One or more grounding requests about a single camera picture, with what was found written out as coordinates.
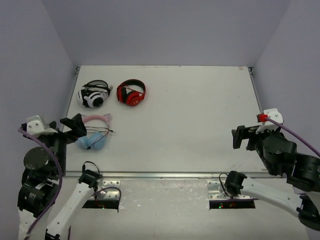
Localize purple cable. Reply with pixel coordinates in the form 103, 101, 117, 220
264, 117, 320, 160
17, 126, 122, 233

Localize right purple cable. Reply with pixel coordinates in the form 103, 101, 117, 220
264, 117, 320, 160

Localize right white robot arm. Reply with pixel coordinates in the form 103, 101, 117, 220
221, 125, 320, 231

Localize white black headphones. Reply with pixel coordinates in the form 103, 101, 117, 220
75, 79, 113, 109

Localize metal base plate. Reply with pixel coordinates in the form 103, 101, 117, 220
89, 178, 122, 201
207, 178, 239, 201

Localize pink blue cat-ear headphones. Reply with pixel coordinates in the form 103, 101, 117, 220
75, 113, 113, 150

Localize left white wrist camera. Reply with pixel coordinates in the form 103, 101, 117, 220
26, 115, 58, 137

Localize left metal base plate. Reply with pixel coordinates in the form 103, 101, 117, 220
89, 178, 122, 201

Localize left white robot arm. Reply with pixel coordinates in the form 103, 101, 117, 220
17, 113, 102, 240

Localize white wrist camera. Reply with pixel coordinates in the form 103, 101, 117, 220
26, 115, 58, 137
255, 108, 284, 134

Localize red black headphones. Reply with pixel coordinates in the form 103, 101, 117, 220
116, 79, 146, 107

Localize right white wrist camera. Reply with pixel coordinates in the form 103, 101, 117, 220
255, 108, 284, 134

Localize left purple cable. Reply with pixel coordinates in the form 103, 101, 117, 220
17, 126, 122, 233

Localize aluminium table edge rail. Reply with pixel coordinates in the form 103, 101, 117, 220
65, 170, 276, 179

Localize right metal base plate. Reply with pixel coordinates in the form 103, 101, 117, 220
207, 178, 239, 201

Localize thin black headphone cable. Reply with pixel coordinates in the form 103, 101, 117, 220
83, 126, 118, 151

